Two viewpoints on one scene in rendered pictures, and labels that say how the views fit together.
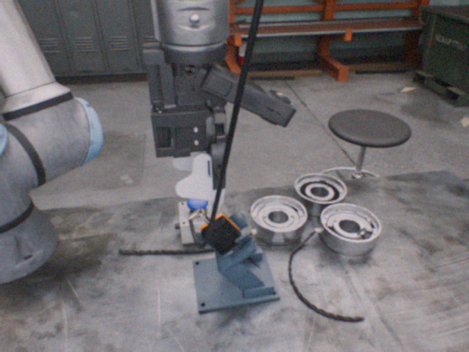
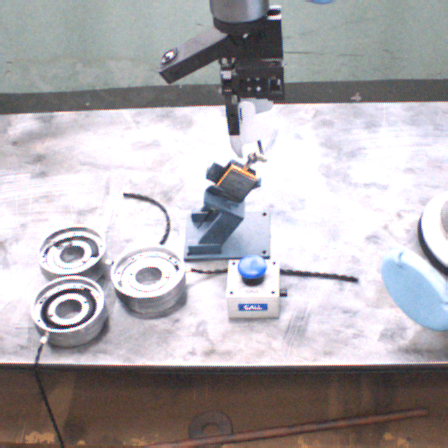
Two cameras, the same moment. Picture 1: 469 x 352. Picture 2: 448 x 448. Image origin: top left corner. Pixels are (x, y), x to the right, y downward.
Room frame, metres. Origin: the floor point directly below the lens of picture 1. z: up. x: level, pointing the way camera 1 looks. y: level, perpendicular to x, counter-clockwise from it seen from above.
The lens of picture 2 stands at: (1.33, 0.28, 1.70)
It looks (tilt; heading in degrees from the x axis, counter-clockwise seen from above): 42 degrees down; 197
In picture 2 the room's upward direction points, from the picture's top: 6 degrees counter-clockwise
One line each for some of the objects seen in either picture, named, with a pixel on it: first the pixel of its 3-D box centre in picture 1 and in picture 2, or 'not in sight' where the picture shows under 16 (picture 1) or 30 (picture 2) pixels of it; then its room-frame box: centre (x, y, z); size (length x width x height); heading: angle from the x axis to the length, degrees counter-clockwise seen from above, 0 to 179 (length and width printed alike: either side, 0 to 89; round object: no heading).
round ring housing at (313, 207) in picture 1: (319, 195); (69, 313); (0.60, -0.18, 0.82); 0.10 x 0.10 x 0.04
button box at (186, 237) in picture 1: (196, 220); (257, 288); (0.52, 0.07, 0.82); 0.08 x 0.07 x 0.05; 99
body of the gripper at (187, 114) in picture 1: (189, 98); (249, 52); (0.38, 0.05, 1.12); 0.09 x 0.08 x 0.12; 101
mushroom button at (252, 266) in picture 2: (198, 209); (252, 275); (0.52, 0.07, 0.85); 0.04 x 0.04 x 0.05
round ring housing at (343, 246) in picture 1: (348, 229); (73, 258); (0.50, -0.21, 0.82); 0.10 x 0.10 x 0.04
